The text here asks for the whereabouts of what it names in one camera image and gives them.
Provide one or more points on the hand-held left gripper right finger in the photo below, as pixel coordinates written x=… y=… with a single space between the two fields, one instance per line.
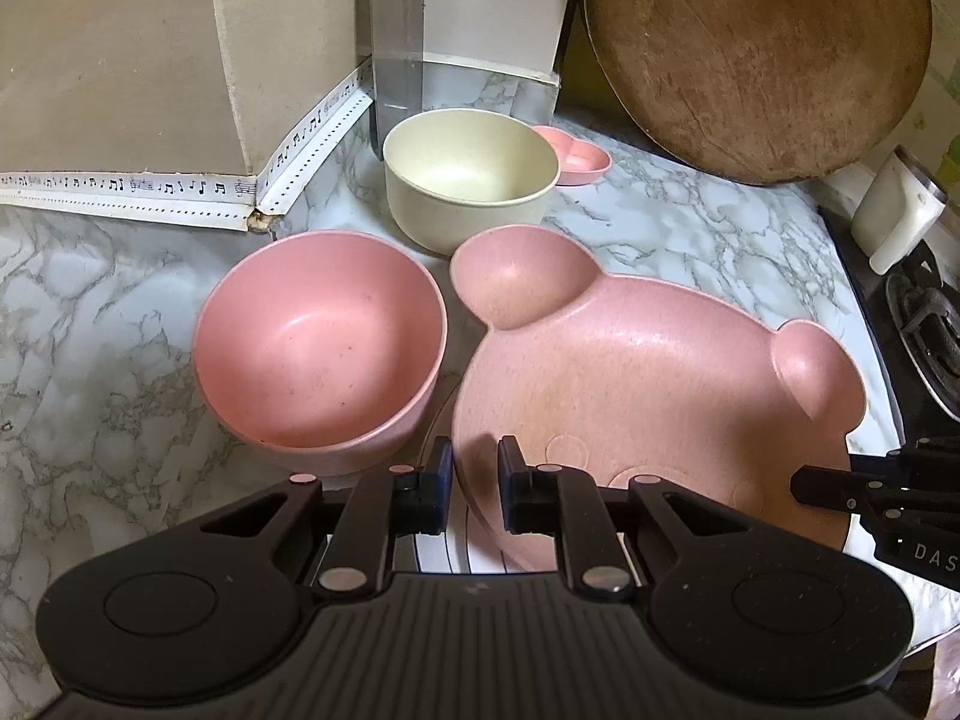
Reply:
x=510 y=480

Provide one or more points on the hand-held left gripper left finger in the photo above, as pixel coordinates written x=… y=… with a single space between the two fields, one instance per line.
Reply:
x=442 y=480

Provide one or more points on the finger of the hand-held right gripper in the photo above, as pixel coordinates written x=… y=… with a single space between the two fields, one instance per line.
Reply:
x=840 y=489
x=907 y=459

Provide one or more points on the pink bear-shaped plate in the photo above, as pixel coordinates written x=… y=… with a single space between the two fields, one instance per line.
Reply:
x=637 y=375

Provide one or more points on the pink bowl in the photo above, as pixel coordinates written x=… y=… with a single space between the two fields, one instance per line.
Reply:
x=315 y=352

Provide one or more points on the cream bowl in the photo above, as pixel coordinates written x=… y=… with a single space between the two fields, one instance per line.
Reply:
x=465 y=165

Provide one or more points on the pink heart-shaped dish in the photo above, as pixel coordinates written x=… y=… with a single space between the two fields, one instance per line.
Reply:
x=581 y=161

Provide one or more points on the black gas stove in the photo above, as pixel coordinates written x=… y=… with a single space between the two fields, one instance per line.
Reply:
x=922 y=315

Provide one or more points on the white lidded thermos cup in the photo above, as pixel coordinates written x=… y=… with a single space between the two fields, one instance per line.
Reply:
x=892 y=217

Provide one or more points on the music note trim tape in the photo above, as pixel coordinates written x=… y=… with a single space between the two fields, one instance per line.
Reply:
x=150 y=187

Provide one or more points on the yellow-green cutting board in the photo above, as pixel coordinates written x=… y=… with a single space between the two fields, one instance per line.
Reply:
x=574 y=67

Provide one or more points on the round wooden cutting board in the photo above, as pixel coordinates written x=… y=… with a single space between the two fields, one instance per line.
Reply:
x=750 y=52

